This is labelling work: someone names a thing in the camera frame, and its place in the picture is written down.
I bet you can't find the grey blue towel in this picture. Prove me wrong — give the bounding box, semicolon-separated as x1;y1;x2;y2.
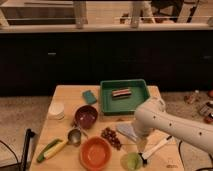
116;123;138;142

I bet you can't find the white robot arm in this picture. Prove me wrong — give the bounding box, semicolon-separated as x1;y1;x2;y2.
133;97;213;154

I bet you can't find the green cup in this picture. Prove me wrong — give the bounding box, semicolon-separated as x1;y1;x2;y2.
120;152;143;171

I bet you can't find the metal measuring cup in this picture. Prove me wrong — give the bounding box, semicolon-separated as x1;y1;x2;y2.
67;129;88;146

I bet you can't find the bunch of dark grapes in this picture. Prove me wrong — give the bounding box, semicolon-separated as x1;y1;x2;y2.
101;127;122;150

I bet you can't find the orange bowl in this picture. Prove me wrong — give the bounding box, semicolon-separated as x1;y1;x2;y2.
79;136;111;171

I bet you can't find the green plastic tray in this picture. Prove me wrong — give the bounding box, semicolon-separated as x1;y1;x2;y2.
100;79;150;116

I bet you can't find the purple bowl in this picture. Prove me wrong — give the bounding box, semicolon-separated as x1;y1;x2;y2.
74;105;98;129

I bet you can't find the teal sponge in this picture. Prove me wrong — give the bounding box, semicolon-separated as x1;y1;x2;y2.
82;90;97;105

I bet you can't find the corn cob toy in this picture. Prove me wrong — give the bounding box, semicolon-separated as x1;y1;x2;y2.
36;138;67;163

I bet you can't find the white round container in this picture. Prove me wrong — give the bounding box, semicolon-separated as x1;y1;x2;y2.
48;102;65;120

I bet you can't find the black stand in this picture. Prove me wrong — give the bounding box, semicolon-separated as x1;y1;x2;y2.
20;129;35;171

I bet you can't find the white handled brush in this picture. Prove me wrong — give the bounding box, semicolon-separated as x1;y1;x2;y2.
139;135;172;165

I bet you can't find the black cable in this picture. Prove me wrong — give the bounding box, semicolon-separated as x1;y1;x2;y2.
177;139;213;171

